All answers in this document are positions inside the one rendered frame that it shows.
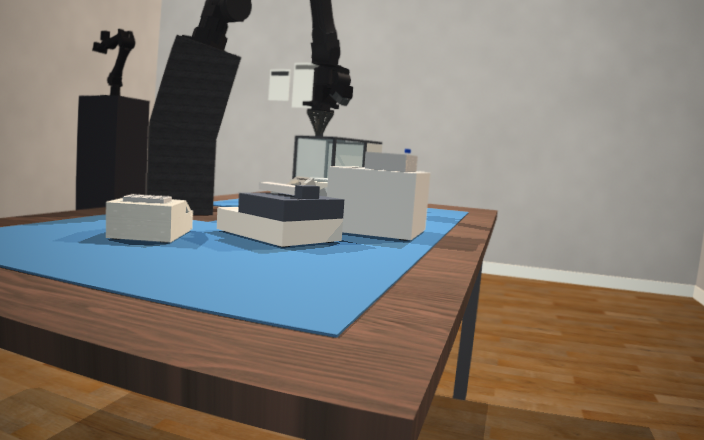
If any blue flat mat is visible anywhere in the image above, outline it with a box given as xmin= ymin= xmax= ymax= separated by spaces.
xmin=0 ymin=208 xmax=468 ymax=338

